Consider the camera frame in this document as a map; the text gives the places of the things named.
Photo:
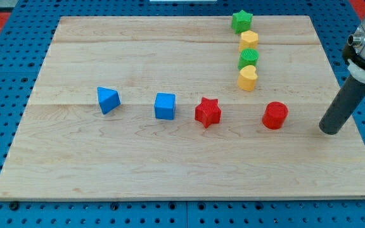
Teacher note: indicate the red cylinder block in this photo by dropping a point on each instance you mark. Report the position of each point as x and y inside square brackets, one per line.
[275, 115]

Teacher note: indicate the blue cube block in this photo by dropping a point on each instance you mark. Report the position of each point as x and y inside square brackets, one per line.
[165, 106]

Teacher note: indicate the green star block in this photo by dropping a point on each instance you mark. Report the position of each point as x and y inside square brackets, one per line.
[241, 21]

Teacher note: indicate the light wooden board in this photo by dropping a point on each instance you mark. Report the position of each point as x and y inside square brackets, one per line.
[66, 149]

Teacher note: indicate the red star block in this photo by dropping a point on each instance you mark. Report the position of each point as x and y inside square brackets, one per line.
[208, 112]

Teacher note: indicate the yellow hexagon block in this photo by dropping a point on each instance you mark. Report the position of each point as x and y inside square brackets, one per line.
[248, 39]

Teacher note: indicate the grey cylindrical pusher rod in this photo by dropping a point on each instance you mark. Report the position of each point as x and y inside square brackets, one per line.
[342, 107]

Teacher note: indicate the blue triangular prism block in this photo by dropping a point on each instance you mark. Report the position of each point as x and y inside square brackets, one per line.
[108, 99]

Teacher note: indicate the yellow heart block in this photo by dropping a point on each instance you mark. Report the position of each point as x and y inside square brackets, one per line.
[247, 78]

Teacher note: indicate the green cylinder block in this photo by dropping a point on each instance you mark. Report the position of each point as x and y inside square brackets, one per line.
[248, 56]

